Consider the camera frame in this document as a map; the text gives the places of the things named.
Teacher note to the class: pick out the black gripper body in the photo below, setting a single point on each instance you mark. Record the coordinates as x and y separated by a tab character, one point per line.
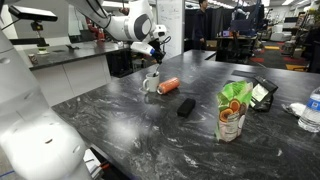
157	47

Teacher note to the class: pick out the black whiteboard eraser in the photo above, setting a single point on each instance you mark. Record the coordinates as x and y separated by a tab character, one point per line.
186	107

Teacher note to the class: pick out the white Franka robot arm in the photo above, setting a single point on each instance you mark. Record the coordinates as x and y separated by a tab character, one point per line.
116	28

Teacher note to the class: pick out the white whiteboard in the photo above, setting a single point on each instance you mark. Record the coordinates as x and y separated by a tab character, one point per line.
176	20

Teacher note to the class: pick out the white ceramic mug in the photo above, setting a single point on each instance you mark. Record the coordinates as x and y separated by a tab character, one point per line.
151	85

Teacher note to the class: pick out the orange energy drink can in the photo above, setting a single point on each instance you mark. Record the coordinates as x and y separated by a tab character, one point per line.
169	85

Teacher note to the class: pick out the person in dark clothes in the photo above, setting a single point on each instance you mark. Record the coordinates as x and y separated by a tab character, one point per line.
200	23

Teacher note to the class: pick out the brown cardboard box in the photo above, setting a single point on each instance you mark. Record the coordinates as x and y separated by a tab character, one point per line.
212	45

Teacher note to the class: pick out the red machine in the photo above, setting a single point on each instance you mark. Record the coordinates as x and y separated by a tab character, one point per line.
98	33

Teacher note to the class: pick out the black curtain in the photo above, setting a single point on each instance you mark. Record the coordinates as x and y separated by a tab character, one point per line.
218	23

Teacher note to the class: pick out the dark office desk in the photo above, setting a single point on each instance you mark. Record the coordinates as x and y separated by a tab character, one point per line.
236	43

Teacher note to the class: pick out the small black device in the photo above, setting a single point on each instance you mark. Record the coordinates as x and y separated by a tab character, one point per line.
72	47

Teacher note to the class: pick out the green snack bag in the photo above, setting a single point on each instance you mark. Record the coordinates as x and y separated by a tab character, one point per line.
231	113

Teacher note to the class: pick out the white cabinet with dark countertop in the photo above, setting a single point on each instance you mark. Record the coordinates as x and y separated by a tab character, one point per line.
66	76

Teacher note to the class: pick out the dark blue machine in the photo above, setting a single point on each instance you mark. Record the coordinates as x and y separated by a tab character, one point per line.
246	21

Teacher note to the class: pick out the black pouch with white label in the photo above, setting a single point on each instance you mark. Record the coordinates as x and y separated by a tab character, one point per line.
265	95

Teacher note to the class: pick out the small green white object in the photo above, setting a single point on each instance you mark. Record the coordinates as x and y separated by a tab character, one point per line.
42	51

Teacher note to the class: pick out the small brown tin can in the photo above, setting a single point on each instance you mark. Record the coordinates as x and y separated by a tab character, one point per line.
33	59

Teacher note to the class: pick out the white couch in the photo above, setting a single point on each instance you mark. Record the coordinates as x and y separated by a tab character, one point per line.
281	33

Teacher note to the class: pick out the dark shelving rack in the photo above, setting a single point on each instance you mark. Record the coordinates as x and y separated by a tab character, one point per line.
308	33

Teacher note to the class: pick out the clear water bottle blue label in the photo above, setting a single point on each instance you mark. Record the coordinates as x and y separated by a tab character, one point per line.
310	113

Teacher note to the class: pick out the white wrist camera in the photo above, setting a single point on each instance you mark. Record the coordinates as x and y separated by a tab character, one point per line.
141	48

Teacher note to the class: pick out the black stereo camera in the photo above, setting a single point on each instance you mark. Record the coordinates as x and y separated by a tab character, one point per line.
31	13

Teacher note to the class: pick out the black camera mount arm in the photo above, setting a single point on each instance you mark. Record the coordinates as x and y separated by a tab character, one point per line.
23	41

